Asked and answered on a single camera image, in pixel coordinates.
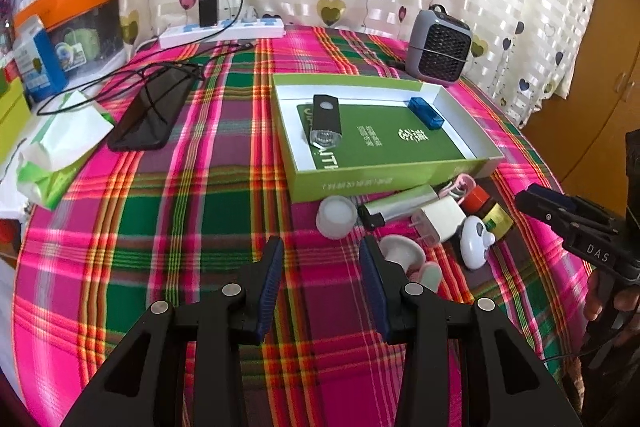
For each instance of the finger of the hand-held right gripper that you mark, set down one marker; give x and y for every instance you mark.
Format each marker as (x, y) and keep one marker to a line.
(550, 198)
(545, 214)

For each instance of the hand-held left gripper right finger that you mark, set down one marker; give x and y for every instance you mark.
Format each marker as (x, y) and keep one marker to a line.
(372, 292)

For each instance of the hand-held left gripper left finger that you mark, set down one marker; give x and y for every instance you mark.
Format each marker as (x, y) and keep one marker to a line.
(268, 289)

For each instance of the brown bottle red cap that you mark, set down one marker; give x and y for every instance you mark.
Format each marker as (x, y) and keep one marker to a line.
(495, 219)

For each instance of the white round gadget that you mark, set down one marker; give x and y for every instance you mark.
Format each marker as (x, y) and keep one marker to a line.
(475, 247)

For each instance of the white charger plug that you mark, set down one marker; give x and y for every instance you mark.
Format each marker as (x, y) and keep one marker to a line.
(437, 222)

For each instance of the green cardboard box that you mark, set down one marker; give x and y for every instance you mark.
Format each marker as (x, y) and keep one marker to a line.
(380, 184)

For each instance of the person's right hand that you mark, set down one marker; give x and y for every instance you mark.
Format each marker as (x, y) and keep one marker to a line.
(594, 297)

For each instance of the white round cap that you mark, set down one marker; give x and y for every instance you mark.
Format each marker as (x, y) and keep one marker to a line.
(336, 217)

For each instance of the pink clip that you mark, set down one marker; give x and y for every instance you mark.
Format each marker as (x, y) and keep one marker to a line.
(462, 181)

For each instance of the silver power bank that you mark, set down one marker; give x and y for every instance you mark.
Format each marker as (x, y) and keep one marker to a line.
(400, 204)

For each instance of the plaid tablecloth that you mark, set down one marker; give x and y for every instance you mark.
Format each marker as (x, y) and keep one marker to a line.
(190, 227)

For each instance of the wooden cabinet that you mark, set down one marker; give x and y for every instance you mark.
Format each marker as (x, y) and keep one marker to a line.
(600, 57)

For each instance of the blue usb adapter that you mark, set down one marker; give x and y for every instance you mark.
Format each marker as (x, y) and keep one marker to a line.
(425, 113)

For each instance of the black lighter device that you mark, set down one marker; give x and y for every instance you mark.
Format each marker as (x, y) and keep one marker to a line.
(326, 119)

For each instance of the grey desk fan heater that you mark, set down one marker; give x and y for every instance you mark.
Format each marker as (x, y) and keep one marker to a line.
(440, 47)

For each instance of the black smartphone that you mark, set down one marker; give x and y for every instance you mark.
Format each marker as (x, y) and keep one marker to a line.
(150, 112)

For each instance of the green tissue pack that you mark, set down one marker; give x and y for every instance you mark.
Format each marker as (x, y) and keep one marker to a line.
(65, 137)

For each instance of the white power strip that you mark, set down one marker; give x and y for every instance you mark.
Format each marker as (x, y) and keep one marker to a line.
(225, 32)

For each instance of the black power adapter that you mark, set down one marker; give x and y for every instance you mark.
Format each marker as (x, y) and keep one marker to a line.
(209, 11)

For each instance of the lime green boxes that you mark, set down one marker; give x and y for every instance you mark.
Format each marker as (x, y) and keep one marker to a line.
(10, 117)

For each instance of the blue carton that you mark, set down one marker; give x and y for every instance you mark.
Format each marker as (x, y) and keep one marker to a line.
(42, 62)

